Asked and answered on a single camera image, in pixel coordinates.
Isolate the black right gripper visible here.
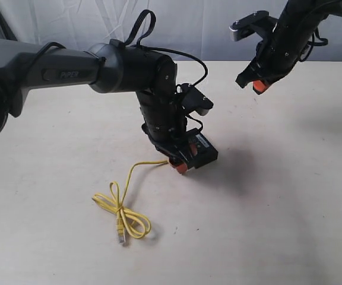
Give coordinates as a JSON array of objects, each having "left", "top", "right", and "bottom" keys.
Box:
[{"left": 236, "top": 1, "right": 325, "bottom": 95}]

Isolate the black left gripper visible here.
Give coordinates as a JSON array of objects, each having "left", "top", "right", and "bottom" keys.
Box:
[{"left": 120, "top": 46, "right": 198, "bottom": 175}]

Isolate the small black box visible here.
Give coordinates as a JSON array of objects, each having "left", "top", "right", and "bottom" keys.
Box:
[{"left": 186, "top": 128, "right": 219, "bottom": 169}]

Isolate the yellow ethernet cable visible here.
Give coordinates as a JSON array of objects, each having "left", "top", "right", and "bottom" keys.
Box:
[{"left": 92, "top": 159, "right": 172, "bottom": 245}]

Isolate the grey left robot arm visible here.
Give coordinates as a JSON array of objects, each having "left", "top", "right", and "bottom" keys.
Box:
[{"left": 0, "top": 39, "right": 205, "bottom": 173}]

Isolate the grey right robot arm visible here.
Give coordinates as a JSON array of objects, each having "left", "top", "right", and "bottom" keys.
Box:
[{"left": 230, "top": 1, "right": 342, "bottom": 94}]

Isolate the white backdrop curtain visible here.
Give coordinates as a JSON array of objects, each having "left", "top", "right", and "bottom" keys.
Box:
[{"left": 0, "top": 0, "right": 342, "bottom": 62}]

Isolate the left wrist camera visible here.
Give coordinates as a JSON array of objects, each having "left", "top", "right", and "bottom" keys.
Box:
[{"left": 180, "top": 83, "right": 214, "bottom": 116}]

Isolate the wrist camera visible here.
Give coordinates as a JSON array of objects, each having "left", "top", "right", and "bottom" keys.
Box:
[
  {"left": 180, "top": 83, "right": 214, "bottom": 116},
  {"left": 229, "top": 10, "right": 278, "bottom": 42}
]

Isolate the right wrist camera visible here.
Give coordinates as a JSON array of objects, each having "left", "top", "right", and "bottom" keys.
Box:
[{"left": 229, "top": 10, "right": 278, "bottom": 42}]

